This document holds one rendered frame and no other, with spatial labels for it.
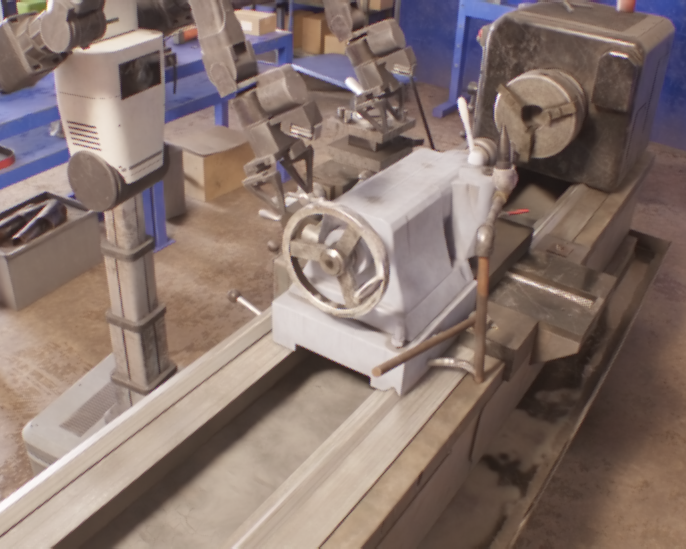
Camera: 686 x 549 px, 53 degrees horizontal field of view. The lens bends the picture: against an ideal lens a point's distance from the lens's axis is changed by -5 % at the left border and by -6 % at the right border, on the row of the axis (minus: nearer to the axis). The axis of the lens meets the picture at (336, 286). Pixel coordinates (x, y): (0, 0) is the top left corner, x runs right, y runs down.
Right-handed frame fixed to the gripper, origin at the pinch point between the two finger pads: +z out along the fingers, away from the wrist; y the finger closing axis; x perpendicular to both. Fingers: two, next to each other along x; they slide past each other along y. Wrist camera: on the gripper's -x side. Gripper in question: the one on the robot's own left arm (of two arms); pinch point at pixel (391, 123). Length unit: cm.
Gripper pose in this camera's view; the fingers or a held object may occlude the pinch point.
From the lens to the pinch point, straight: 163.5
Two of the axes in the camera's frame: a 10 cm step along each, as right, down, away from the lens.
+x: -8.0, 1.9, 5.6
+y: 4.3, -4.7, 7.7
